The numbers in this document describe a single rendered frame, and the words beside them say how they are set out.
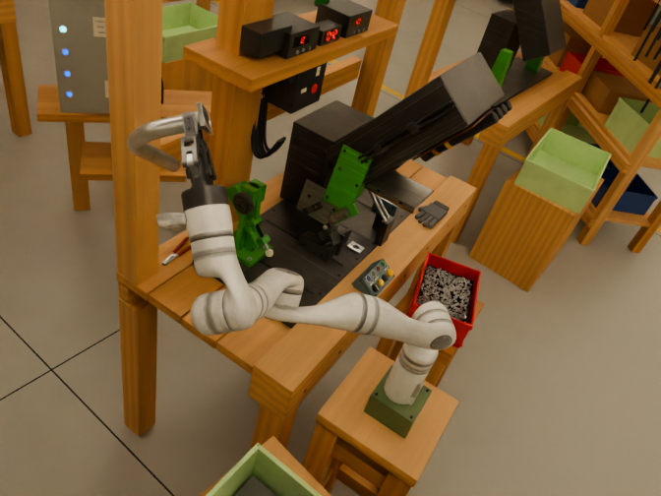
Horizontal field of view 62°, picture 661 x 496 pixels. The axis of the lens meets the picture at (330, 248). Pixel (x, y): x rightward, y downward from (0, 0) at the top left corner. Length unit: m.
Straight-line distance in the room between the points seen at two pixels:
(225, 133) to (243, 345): 0.67
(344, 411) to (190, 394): 1.14
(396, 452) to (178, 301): 0.79
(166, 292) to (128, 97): 0.64
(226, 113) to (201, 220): 0.93
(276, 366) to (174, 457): 0.97
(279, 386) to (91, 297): 1.63
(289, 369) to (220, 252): 0.79
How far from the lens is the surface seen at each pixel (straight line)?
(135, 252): 1.74
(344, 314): 1.24
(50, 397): 2.69
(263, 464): 1.44
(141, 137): 0.99
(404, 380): 1.53
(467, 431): 2.86
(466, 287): 2.14
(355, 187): 1.91
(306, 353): 1.67
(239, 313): 0.88
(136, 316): 1.94
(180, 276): 1.87
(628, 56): 4.58
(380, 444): 1.62
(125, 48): 1.42
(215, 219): 0.90
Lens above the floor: 2.18
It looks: 39 degrees down
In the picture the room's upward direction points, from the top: 15 degrees clockwise
